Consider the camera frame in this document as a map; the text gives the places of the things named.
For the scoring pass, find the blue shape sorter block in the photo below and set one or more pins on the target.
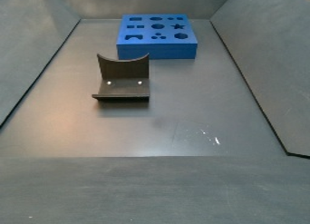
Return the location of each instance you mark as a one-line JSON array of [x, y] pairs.
[[162, 35]]

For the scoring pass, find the black curved plastic holder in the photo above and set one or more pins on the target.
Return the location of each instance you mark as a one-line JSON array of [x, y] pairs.
[[124, 79]]

